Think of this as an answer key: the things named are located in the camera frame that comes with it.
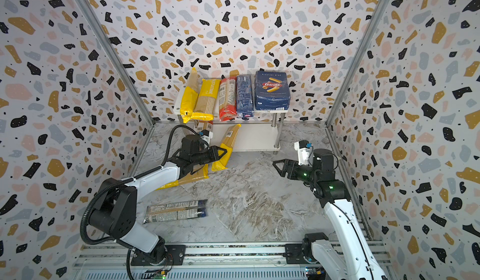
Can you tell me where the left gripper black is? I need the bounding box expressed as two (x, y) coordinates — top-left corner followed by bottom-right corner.
(191, 145), (226, 167)

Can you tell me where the blue Barilla penne box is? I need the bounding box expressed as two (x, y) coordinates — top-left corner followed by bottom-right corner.
(254, 71), (291, 111)

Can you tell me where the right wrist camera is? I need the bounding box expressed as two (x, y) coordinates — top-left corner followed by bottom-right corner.
(294, 139), (313, 166)

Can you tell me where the yellow spaghetti bag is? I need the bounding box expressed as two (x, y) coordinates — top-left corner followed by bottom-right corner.
(180, 67), (200, 123)
(191, 79), (221, 121)
(158, 164), (209, 190)
(211, 124), (241, 172)

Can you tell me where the black corrugated cable left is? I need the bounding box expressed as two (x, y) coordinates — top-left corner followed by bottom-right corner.
(79, 124), (200, 246)

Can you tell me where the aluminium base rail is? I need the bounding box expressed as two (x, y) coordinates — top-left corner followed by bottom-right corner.
(70, 240), (398, 280)

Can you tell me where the white two-tier shelf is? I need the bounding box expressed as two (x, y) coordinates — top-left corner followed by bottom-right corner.
(172, 83), (290, 154)

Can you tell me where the blue Barilla spaghetti box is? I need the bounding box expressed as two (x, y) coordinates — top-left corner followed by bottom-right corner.
(236, 75), (254, 118)

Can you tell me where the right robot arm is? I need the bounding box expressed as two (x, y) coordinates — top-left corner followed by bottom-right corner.
(272, 147), (388, 280)

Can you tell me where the clear blue-end spaghetti bag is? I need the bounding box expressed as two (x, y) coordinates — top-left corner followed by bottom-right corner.
(143, 199), (208, 224)

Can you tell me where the red-end spaghetti bag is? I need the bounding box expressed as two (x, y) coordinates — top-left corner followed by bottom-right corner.
(196, 121), (213, 135)
(217, 77), (237, 121)

